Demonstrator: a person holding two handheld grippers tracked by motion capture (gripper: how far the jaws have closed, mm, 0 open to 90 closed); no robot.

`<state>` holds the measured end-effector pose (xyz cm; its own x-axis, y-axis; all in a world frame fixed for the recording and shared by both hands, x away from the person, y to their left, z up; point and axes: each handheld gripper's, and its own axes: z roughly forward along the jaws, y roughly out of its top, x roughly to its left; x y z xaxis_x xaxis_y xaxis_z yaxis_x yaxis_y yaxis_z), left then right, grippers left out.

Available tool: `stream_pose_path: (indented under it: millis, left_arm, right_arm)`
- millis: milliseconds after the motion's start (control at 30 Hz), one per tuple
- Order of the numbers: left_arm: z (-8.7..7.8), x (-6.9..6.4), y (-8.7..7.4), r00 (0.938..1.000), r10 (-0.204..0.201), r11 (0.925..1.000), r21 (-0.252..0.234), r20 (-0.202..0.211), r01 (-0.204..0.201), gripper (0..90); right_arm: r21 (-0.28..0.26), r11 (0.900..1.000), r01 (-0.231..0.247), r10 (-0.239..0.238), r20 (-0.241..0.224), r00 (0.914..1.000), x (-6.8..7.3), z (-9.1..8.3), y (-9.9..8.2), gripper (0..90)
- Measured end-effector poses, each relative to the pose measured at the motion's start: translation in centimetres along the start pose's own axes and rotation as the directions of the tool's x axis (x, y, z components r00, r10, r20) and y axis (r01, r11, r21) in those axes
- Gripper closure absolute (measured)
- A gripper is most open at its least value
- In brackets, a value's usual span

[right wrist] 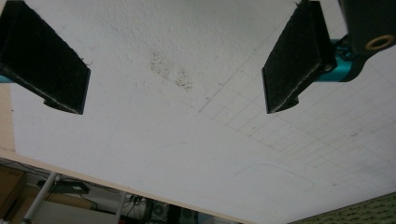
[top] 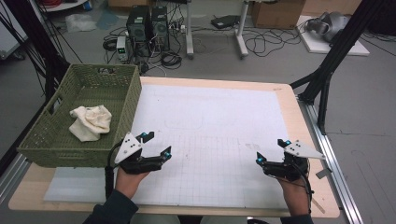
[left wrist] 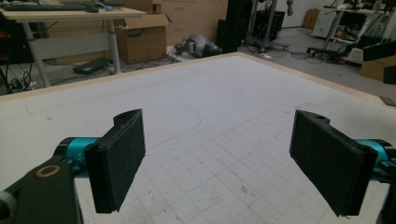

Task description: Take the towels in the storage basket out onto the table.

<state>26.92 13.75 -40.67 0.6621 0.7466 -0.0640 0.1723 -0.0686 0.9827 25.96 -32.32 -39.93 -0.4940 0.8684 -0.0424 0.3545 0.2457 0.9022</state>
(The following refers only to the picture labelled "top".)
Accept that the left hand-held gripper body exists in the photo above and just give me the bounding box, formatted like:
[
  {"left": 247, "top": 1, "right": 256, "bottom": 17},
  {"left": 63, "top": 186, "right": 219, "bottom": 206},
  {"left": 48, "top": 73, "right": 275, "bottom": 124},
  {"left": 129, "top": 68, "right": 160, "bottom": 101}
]
[{"left": 114, "top": 132, "right": 164, "bottom": 175}]

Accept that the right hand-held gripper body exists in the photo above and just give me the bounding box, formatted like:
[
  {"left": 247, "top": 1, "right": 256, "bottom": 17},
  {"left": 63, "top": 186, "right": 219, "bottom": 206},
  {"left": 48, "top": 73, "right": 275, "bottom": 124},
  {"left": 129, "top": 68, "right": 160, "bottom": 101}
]
[{"left": 262, "top": 139, "right": 326, "bottom": 182}]

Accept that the cream patterned cloth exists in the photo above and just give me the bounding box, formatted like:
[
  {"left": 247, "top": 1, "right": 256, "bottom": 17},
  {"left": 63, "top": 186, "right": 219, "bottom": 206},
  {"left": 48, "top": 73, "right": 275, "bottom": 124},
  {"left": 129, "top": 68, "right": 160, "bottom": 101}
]
[{"left": 68, "top": 105, "right": 113, "bottom": 143}]

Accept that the green woven basket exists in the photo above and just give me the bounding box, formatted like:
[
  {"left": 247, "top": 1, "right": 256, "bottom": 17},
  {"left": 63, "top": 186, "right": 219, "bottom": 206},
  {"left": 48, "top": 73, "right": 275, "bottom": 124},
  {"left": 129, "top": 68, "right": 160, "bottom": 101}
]
[{"left": 17, "top": 63, "right": 143, "bottom": 169}]

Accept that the person's left hand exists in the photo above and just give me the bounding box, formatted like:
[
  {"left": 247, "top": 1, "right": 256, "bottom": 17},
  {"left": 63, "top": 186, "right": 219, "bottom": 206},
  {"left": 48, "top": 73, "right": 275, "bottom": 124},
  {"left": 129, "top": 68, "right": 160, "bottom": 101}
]
[{"left": 115, "top": 167, "right": 151, "bottom": 200}]

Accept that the person's right hand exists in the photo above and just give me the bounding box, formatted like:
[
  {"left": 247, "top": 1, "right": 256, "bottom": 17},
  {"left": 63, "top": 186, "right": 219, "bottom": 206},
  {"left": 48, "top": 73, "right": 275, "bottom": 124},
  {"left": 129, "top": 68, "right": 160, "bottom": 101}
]
[{"left": 276, "top": 173, "right": 313, "bottom": 217}]

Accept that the grey tape piece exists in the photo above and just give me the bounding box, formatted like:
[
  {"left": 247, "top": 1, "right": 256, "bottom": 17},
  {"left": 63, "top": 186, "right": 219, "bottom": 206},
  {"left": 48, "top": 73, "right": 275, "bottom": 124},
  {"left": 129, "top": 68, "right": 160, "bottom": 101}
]
[{"left": 315, "top": 167, "right": 333, "bottom": 180}]

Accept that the thin wooden stick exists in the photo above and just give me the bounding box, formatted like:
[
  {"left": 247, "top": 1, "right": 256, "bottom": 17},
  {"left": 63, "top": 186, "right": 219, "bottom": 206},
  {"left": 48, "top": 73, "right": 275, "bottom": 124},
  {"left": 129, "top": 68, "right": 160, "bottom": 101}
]
[{"left": 311, "top": 195, "right": 326, "bottom": 215}]

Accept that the white grid mat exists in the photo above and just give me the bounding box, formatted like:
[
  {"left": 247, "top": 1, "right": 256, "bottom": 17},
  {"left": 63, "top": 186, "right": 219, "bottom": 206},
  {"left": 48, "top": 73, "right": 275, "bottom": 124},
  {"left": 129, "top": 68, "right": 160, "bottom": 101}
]
[{"left": 43, "top": 83, "right": 309, "bottom": 210}]

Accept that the white power supply box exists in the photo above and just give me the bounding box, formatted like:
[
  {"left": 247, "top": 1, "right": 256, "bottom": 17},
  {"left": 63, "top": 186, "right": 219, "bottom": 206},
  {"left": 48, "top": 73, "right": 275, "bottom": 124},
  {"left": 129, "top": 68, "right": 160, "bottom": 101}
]
[{"left": 116, "top": 35, "right": 130, "bottom": 63}]

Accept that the white floor board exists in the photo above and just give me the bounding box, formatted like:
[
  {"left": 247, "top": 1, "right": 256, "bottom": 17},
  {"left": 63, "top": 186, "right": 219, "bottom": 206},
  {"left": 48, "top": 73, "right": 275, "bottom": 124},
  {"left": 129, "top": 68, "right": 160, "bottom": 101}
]
[{"left": 297, "top": 15, "right": 371, "bottom": 57}]

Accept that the large black computer tower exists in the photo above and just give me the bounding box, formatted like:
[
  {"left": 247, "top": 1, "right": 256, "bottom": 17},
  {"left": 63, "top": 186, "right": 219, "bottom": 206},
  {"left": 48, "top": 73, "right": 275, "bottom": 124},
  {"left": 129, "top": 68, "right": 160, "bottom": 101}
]
[{"left": 125, "top": 5, "right": 153, "bottom": 58}]

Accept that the slim black computer tower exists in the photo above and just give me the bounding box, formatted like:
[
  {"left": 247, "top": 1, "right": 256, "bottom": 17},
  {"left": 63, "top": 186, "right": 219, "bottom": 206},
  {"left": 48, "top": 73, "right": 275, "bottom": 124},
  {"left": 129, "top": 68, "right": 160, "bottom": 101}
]
[{"left": 150, "top": 6, "right": 171, "bottom": 52}]

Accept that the white desk leg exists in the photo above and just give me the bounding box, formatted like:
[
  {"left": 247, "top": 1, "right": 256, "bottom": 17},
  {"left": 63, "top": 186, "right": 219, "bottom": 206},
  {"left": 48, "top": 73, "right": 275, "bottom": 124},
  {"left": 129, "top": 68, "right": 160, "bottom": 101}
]
[
  {"left": 185, "top": 0, "right": 195, "bottom": 60},
  {"left": 234, "top": 0, "right": 250, "bottom": 60}
]

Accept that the teal floor sheet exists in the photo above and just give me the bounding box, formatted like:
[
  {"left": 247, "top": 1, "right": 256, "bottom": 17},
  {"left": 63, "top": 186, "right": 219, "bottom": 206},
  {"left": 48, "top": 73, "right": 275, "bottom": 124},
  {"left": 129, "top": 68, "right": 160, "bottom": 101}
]
[{"left": 95, "top": 8, "right": 120, "bottom": 31}]

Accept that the grey headset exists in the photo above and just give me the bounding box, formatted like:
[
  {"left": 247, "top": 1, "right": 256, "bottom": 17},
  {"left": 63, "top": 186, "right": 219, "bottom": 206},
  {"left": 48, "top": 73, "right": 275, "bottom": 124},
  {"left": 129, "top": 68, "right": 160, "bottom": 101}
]
[{"left": 305, "top": 11, "right": 351, "bottom": 43}]

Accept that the large cardboard box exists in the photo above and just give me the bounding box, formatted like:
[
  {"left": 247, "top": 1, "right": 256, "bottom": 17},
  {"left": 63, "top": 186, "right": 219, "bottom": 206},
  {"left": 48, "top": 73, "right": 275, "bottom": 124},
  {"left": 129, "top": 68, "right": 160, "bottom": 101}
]
[{"left": 250, "top": 0, "right": 307, "bottom": 30}]

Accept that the clear plastic bag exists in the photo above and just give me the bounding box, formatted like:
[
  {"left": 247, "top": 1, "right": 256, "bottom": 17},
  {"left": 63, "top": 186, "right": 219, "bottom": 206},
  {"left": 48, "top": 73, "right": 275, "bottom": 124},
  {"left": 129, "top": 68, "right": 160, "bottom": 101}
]
[{"left": 64, "top": 13, "right": 98, "bottom": 34}]

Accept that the flat cardboard box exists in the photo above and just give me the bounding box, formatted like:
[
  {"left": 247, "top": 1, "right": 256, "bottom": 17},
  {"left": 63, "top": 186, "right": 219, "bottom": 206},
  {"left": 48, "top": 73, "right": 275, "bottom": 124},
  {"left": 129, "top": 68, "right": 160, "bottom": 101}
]
[{"left": 107, "top": 0, "right": 150, "bottom": 8}]

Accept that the flat black device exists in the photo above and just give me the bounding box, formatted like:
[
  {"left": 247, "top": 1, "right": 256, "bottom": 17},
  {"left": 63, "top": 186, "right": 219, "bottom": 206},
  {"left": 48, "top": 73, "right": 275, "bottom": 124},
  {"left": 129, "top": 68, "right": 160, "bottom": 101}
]
[{"left": 210, "top": 14, "right": 241, "bottom": 30}]

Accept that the right hand-held gripper black cable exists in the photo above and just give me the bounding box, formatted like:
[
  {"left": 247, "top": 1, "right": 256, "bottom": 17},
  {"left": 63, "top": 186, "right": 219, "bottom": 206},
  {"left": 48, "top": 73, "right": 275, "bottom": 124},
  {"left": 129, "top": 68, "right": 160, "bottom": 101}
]
[{"left": 295, "top": 161, "right": 314, "bottom": 216}]

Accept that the hand-held gripper black cable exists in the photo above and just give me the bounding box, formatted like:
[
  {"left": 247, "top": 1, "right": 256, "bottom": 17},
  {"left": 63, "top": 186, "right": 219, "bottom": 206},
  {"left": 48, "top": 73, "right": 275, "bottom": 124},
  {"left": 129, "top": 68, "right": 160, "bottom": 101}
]
[
  {"left": 105, "top": 141, "right": 125, "bottom": 200},
  {"left": 295, "top": 161, "right": 314, "bottom": 216}
]

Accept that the left hand-held gripper black cable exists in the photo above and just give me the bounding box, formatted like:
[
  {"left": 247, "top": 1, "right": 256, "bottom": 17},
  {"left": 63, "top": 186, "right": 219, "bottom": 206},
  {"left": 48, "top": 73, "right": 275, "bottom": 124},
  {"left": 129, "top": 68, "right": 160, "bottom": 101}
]
[{"left": 105, "top": 141, "right": 125, "bottom": 200}]

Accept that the aluminium rail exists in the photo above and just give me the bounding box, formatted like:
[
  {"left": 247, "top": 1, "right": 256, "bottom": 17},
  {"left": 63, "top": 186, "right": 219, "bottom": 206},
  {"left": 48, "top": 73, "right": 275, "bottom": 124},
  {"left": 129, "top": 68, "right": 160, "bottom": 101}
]
[
  {"left": 298, "top": 99, "right": 364, "bottom": 224},
  {"left": 0, "top": 153, "right": 31, "bottom": 204}
]

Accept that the coiled black cable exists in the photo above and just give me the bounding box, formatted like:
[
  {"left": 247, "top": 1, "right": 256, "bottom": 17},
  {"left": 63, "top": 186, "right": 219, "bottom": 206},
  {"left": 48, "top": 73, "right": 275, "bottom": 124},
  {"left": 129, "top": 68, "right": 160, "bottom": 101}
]
[{"left": 160, "top": 50, "right": 183, "bottom": 70}]

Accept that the tangle of black floor cables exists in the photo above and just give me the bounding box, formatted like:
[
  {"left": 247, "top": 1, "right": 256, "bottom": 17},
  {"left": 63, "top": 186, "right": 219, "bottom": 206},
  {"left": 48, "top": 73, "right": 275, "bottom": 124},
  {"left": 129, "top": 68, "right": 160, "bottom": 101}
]
[{"left": 242, "top": 26, "right": 303, "bottom": 58}]

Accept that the black metal stand with cables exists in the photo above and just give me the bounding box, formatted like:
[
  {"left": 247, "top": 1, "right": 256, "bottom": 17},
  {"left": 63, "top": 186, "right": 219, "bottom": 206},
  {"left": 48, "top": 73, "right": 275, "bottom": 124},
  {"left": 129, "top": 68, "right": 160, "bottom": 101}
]
[{"left": 0, "top": 0, "right": 71, "bottom": 104}]

